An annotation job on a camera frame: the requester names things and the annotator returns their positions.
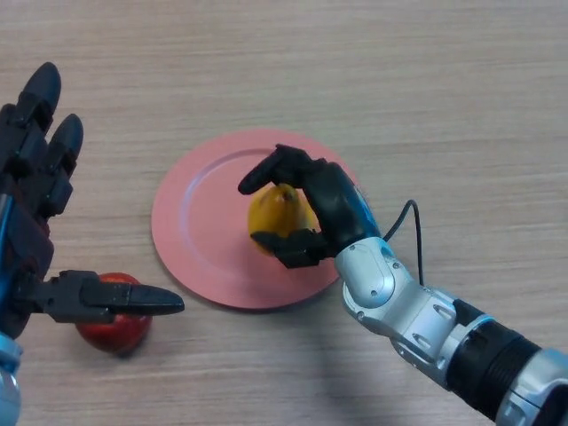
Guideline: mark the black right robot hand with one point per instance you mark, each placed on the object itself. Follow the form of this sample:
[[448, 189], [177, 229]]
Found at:
[[341, 204]]

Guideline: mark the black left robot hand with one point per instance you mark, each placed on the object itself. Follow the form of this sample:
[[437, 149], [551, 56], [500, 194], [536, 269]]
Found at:
[[22, 222]]

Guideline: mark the yellow pear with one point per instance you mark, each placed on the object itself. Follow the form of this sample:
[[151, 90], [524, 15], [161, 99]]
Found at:
[[275, 213]]

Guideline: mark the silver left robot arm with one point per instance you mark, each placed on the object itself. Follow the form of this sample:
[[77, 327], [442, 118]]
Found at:
[[9, 381]]

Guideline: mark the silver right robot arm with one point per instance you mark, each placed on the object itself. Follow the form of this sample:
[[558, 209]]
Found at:
[[421, 324]]

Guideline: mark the pink round plate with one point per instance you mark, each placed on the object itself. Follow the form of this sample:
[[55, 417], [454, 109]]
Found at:
[[208, 231]]

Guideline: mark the red apple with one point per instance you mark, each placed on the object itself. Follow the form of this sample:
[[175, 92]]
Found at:
[[115, 335]]

